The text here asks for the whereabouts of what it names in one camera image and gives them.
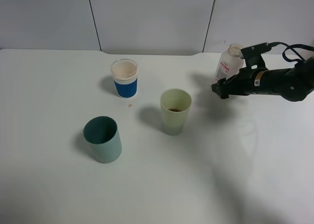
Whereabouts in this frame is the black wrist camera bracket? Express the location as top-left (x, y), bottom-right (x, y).
top-left (239, 43), bottom-right (272, 69)

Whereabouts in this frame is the black camera cable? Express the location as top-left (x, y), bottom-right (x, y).
top-left (271, 41), bottom-right (314, 64)

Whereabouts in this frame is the light green plastic cup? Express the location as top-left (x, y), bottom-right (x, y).
top-left (160, 88), bottom-right (192, 136)

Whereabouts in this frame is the teal plastic cup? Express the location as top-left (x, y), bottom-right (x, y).
top-left (83, 116), bottom-right (122, 164)

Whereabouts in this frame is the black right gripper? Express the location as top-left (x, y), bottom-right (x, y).
top-left (211, 67), bottom-right (258, 99)

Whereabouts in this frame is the plastic drink bottle brown liquid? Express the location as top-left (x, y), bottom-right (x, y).
top-left (213, 44), bottom-right (244, 84)

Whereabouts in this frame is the clear cup blue sleeve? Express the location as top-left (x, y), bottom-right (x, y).
top-left (110, 59), bottom-right (138, 98)

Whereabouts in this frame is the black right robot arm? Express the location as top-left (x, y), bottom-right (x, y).
top-left (211, 57), bottom-right (314, 102)

